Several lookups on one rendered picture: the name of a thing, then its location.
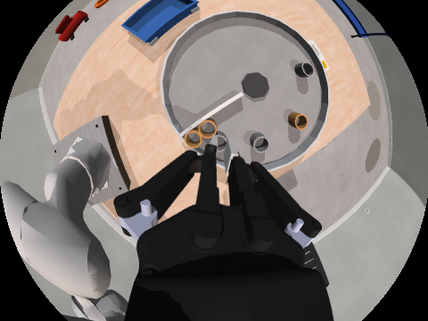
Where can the blue plastic crate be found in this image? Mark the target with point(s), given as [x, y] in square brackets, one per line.
[157, 17]

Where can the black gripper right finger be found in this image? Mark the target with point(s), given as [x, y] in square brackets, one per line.
[275, 206]

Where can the bronze bushing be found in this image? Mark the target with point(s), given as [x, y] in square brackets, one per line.
[189, 142]
[208, 135]
[303, 122]

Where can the grey metal bushing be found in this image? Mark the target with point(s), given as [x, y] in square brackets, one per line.
[308, 69]
[262, 148]
[221, 148]

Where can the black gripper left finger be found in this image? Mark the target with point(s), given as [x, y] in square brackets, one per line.
[137, 209]

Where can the grey round turning table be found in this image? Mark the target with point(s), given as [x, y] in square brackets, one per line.
[226, 53]

